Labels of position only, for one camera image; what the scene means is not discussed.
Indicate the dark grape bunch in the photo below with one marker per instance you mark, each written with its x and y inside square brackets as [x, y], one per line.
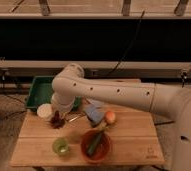
[56, 121]

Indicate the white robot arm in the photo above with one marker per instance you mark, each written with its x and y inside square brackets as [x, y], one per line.
[170, 101]

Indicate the blue cloth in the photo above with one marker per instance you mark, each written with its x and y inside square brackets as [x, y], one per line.
[96, 103]

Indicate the peach fruit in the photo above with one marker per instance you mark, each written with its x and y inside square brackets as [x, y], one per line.
[110, 117]

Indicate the green cucumber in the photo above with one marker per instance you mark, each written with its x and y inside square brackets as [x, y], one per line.
[94, 143]

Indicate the green plastic tray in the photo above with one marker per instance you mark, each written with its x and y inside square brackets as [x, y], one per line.
[40, 92]

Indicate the white cup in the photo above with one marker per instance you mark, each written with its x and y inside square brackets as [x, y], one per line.
[45, 112]

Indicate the orange bowl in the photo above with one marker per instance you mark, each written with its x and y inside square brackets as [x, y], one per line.
[102, 151]

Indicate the green cup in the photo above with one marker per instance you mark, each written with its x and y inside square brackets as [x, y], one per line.
[60, 146]

